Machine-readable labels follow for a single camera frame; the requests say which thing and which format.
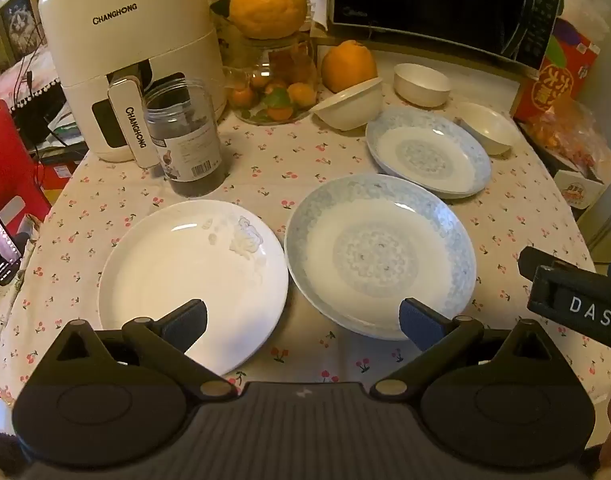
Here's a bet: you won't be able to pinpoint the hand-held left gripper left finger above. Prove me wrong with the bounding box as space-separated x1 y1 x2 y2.
49 299 238 404

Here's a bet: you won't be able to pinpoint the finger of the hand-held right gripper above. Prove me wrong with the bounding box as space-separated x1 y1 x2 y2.
518 246 611 282

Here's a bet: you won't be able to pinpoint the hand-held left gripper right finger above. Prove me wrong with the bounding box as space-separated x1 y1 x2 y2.
398 297 562 404

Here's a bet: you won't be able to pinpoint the plain white plate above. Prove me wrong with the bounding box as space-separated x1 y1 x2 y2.
98 200 289 377

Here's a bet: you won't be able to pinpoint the large blue patterned plate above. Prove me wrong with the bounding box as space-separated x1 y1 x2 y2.
284 173 477 341

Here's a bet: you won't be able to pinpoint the white bowl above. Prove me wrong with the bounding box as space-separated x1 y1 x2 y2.
393 62 452 108
313 77 385 132
454 102 523 157

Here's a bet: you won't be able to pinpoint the small blue patterned plate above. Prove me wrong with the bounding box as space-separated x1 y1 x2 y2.
365 106 493 200

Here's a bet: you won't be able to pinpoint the white box with round logo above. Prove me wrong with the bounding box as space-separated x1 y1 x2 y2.
553 167 609 211

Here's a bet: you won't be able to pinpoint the plastic bag of oranges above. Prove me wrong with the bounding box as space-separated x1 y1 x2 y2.
523 100 611 177

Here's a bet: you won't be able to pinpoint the cherry print tablecloth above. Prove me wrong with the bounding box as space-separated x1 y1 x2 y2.
0 35 611 411

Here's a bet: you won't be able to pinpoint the clear plastic jar dark contents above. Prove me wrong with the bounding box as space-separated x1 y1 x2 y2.
142 77 226 198

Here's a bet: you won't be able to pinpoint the red printed gift box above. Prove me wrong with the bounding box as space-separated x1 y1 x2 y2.
513 17 602 121

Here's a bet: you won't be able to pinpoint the floral cloth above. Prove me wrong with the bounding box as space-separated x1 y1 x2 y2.
0 240 42 396

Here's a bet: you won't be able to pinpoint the smartphone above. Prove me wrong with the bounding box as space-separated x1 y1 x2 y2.
0 202 25 287

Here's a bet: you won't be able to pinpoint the red container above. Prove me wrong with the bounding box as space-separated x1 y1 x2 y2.
0 100 52 221

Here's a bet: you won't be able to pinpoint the orange with stem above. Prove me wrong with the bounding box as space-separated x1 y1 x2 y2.
320 40 379 93

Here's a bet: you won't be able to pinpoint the black microwave oven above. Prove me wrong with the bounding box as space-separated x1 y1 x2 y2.
327 0 565 72

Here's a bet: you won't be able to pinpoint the cream air fryer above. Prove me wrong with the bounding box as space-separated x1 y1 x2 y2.
38 0 227 169

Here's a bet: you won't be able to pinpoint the pink lace cloth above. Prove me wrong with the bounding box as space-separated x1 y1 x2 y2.
0 55 66 111

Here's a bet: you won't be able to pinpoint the framed picture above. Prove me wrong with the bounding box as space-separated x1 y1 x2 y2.
0 0 47 68

